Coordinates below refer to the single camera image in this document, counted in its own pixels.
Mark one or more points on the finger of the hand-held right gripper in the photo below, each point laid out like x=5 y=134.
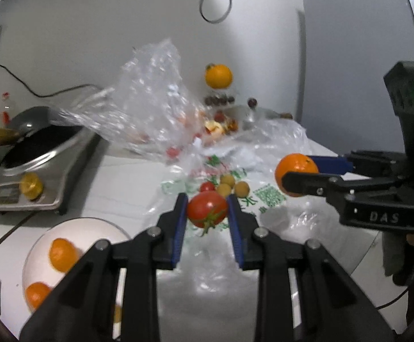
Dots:
x=328 y=164
x=306 y=185

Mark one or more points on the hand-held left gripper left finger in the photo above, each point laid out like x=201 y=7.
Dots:
x=179 y=228

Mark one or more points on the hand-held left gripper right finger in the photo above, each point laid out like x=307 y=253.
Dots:
x=236 y=231

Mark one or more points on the tangerine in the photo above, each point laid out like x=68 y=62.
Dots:
x=63 y=254
x=294 y=164
x=37 y=294

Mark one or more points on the red tomato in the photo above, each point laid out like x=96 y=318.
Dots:
x=207 y=186
x=207 y=209

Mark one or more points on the yellow longan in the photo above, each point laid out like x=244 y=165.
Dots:
x=227 y=180
x=224 y=188
x=242 y=188
x=117 y=313

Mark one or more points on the green printed plastic bag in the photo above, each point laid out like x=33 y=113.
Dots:
x=285 y=139

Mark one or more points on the white plate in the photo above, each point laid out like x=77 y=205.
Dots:
x=85 y=231

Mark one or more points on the pile of dark red fruits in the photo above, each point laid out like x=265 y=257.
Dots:
x=219 y=99

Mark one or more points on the small red fruit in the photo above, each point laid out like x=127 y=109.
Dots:
x=172 y=151
x=219 y=116

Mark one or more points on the steel lid with brown knob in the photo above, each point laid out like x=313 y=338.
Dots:
x=264 y=114

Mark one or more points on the orange peel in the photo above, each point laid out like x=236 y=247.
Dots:
x=214 y=128

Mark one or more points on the silver induction cooker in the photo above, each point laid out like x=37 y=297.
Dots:
x=68 y=156

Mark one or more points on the clear crumpled plastic bag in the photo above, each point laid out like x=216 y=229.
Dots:
x=146 y=92

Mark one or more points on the large orange with leaf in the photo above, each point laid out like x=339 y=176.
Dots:
x=219 y=76

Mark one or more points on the black chopstick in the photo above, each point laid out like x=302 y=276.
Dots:
x=9 y=233

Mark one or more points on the red cap bottle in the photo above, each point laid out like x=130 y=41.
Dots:
x=8 y=108

